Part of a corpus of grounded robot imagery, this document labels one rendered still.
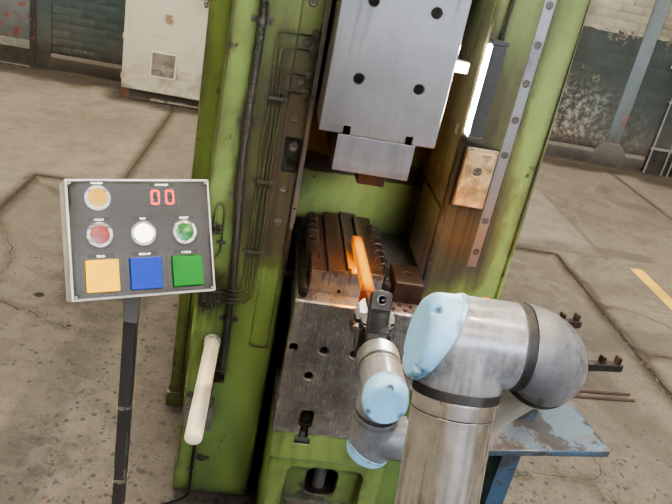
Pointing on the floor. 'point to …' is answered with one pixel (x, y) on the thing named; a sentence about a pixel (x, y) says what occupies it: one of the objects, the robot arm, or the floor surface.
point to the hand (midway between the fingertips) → (370, 299)
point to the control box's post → (125, 395)
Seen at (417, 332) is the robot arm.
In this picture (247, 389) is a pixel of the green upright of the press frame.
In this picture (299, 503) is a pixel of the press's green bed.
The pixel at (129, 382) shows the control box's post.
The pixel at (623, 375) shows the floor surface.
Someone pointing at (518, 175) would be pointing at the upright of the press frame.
